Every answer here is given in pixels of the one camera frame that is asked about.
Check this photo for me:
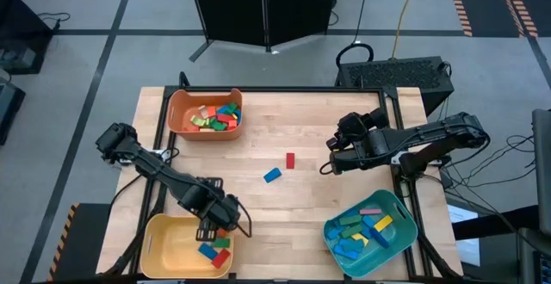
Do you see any white paper sheet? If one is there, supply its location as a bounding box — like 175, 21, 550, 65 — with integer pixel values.
446, 204, 481, 268

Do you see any orange plastic bin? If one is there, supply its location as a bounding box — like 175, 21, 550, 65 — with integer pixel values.
166, 88, 245, 142

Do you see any black aluminium table frame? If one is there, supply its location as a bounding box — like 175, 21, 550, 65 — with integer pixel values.
109, 71, 464, 283

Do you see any black equipment box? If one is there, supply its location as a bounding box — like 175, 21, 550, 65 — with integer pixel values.
0, 81, 27, 146

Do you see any black looped cable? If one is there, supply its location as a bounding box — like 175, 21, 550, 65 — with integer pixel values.
335, 0, 375, 68

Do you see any black perforated computer case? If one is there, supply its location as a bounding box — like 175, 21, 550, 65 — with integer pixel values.
334, 55, 455, 116

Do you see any black equipment case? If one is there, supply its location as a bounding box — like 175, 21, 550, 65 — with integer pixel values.
516, 226, 551, 284

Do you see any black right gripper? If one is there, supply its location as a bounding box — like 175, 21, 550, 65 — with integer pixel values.
325, 108, 391, 176

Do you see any black metal beam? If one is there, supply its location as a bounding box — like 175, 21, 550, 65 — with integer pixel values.
451, 205, 542, 241

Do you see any thin black floor cable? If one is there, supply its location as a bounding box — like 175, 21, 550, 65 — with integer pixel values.
37, 11, 72, 31

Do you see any black folding partition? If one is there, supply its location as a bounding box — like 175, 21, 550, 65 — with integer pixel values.
186, 0, 341, 64

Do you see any yellow cable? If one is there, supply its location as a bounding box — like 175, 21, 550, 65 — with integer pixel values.
389, 0, 421, 60

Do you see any dark monitor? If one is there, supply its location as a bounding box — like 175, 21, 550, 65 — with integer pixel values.
531, 108, 551, 237

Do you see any teal plastic bin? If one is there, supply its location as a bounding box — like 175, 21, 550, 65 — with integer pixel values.
322, 188, 419, 279

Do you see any yellow plastic bin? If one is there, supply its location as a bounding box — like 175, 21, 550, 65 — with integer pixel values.
139, 213, 236, 280

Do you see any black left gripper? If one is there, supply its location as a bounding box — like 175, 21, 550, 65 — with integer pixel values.
184, 188, 242, 243

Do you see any black cable bundle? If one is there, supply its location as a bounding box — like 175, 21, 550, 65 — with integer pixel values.
430, 133, 539, 199

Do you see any black equipment table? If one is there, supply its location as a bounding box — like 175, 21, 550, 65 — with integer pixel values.
0, 0, 56, 77

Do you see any blue ramp block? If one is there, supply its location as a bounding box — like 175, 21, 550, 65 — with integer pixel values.
263, 167, 284, 184

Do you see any black hazard-striped floor mat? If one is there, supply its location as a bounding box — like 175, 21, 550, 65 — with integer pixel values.
444, 0, 551, 39
46, 201, 114, 283

